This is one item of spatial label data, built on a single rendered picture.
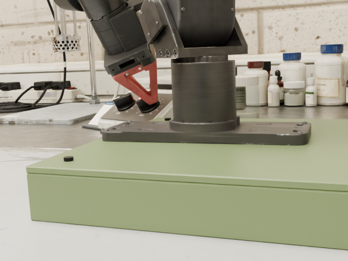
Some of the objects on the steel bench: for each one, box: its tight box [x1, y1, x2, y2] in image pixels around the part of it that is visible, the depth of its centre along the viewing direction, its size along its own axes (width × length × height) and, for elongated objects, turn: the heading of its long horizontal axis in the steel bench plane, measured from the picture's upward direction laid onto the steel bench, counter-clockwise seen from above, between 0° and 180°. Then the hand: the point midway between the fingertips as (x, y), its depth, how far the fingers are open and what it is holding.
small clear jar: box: [283, 81, 305, 107], centre depth 108 cm, size 5×5×5 cm
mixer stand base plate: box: [0, 103, 106, 124], centre depth 113 cm, size 30×20×1 cm
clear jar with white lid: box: [236, 75, 260, 119], centre depth 90 cm, size 6×6×8 cm
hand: (151, 97), depth 74 cm, fingers closed, pressing on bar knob
